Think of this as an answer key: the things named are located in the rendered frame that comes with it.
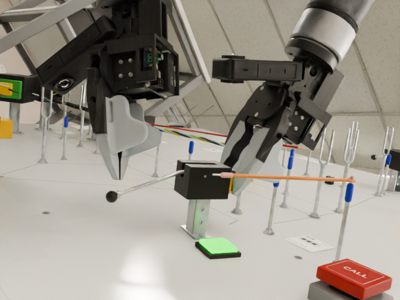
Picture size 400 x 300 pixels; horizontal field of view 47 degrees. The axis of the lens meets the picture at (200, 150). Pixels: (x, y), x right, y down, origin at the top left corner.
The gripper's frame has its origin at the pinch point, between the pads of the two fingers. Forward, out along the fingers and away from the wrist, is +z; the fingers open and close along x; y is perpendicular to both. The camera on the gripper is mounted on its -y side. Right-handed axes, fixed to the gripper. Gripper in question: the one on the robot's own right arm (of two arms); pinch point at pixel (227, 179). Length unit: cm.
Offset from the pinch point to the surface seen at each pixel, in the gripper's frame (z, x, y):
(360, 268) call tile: 1.4, -19.7, 5.4
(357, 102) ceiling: -99, 201, 194
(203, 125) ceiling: -47, 411, 201
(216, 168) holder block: -0.4, -2.2, -3.5
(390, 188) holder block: -16, 19, 50
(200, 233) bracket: 7.5, -1.6, -0.5
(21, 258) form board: 16.7, -4.6, -19.3
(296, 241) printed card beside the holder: 2.6, -4.6, 11.0
